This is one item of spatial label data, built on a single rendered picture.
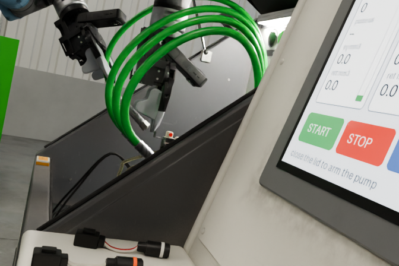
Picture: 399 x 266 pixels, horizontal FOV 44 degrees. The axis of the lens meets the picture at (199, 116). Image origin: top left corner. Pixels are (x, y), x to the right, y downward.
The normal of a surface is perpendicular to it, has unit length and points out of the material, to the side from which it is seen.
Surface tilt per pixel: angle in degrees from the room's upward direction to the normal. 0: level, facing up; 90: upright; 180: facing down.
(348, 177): 76
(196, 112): 90
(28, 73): 90
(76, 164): 90
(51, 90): 90
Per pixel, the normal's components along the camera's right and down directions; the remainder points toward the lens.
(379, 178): -0.86, -0.41
